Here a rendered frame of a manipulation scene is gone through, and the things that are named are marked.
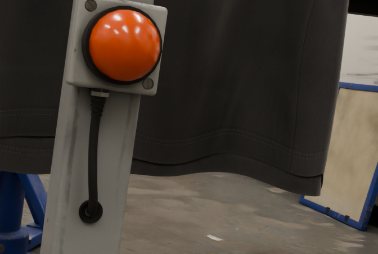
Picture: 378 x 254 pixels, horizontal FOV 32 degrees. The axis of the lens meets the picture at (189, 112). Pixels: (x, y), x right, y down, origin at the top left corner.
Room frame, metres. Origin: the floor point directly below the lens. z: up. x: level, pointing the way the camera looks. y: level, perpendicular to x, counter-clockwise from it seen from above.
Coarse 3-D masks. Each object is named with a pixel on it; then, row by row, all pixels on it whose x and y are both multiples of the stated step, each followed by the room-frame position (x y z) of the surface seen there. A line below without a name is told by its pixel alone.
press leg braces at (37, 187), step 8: (24, 176) 1.86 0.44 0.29; (32, 176) 1.86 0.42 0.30; (24, 184) 1.86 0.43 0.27; (32, 184) 1.84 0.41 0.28; (40, 184) 1.86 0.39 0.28; (32, 192) 1.83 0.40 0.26; (40, 192) 1.84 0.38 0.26; (32, 200) 1.83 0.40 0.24; (40, 200) 1.82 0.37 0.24; (32, 208) 2.20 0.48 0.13; (40, 208) 1.80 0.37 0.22; (32, 216) 2.24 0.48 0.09; (40, 216) 1.80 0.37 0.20; (32, 224) 2.26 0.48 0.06; (40, 224) 1.80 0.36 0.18
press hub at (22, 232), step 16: (0, 176) 1.88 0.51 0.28; (16, 176) 1.90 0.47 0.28; (0, 192) 1.88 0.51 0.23; (16, 192) 1.91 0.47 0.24; (0, 208) 1.89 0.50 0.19; (16, 208) 1.91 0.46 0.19; (0, 224) 1.89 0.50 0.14; (16, 224) 1.92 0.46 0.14; (0, 240) 1.86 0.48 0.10; (16, 240) 1.89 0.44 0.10
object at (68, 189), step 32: (96, 0) 0.35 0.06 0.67; (128, 0) 0.37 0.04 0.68; (160, 32) 0.37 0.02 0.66; (64, 96) 0.38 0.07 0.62; (128, 96) 0.37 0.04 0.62; (64, 128) 0.37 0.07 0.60; (128, 128) 0.37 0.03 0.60; (64, 160) 0.36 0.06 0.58; (128, 160) 0.38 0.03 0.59; (64, 192) 0.36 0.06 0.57; (64, 224) 0.36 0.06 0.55; (96, 224) 0.37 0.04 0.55
